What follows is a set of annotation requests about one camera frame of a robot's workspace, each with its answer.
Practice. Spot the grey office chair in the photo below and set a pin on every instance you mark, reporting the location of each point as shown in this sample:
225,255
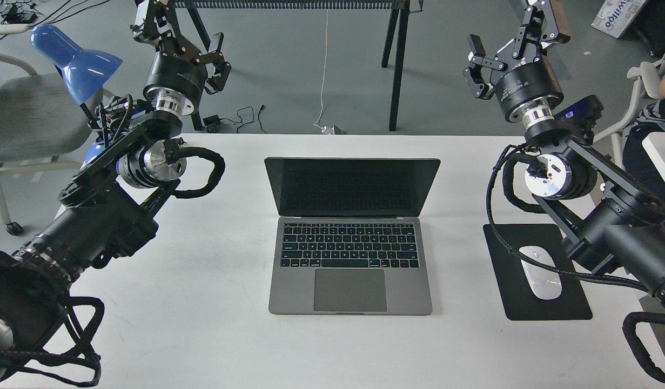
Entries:
39,122

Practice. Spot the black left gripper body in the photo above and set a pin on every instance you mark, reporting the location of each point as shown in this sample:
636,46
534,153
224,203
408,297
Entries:
177,79

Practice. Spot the black leg background table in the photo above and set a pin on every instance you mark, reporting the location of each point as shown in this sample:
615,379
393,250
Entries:
352,12

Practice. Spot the black power adapter with cable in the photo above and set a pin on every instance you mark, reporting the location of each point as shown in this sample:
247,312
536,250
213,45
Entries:
213,124

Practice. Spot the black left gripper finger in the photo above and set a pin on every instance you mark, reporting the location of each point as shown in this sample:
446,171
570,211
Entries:
217,74
217,46

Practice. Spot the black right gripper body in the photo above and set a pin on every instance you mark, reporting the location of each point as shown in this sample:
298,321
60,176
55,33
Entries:
521,82

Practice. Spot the grey laptop notebook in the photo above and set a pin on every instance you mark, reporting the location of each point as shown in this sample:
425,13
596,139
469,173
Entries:
349,239

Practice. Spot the cardboard box with print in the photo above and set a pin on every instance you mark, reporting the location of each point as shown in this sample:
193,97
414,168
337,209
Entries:
615,17

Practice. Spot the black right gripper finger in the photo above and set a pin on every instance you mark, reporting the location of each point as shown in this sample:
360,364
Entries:
479,88
477,56

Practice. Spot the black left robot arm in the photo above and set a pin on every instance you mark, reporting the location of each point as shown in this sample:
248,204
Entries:
110,206

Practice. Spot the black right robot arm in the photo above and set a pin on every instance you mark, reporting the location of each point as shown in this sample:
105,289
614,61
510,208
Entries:
613,226

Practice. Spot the blue desk lamp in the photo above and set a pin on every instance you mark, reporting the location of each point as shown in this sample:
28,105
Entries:
84,71

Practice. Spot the white chair right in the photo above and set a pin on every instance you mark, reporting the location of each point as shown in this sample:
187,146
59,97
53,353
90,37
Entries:
646,78

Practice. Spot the white computer mouse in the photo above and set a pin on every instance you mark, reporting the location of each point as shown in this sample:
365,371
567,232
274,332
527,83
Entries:
545,284

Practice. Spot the black mouse pad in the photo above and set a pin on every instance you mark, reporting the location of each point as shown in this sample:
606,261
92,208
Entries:
518,300

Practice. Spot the seated person striped shirt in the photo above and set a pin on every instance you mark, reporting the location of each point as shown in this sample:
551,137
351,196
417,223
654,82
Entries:
639,158

